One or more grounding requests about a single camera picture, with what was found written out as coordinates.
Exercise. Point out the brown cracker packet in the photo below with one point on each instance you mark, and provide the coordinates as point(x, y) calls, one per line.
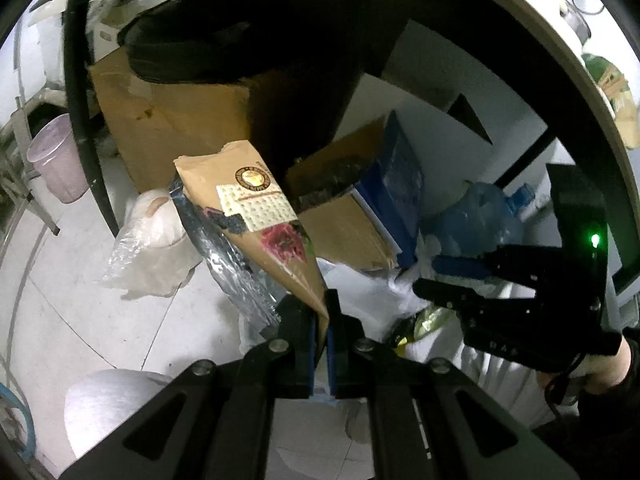
point(260, 220)

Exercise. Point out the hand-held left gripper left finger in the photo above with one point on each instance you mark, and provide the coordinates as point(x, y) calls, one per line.
point(312, 355)

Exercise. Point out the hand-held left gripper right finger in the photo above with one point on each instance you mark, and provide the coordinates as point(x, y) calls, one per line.
point(332, 360)

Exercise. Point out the person's right hand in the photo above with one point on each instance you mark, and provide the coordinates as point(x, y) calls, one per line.
point(610, 372)

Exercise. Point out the green yellow bag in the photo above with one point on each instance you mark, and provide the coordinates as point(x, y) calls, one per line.
point(610, 82)

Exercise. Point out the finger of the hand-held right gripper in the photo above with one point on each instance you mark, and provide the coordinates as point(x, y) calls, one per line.
point(450, 299)
point(460, 266)

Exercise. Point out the white carton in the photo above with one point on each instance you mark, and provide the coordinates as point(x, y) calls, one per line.
point(102, 25)

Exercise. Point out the clear bag with white contents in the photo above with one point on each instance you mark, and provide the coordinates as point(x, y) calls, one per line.
point(150, 242)

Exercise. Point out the black pot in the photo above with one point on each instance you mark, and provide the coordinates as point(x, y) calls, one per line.
point(240, 42)

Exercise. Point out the pink bucket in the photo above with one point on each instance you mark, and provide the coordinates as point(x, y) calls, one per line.
point(52, 160)

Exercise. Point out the white electric cooker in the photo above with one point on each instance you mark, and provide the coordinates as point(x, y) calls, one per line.
point(572, 17)

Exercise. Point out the blue water jug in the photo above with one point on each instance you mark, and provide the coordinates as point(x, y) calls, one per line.
point(475, 220)

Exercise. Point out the blue box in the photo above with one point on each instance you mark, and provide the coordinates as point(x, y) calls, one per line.
point(400, 170)

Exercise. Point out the open cardboard box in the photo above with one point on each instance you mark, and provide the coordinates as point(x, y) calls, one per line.
point(345, 232)

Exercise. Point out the white plastic bag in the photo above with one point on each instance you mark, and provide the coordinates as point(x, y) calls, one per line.
point(360, 285)

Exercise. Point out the person's right forearm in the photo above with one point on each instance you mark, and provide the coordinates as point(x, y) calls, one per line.
point(610, 435)

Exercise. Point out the dark yellow plastic wrapper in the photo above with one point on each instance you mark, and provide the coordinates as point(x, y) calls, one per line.
point(422, 322)

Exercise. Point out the large cardboard box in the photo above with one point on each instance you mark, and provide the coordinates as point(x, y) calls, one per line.
point(165, 130)

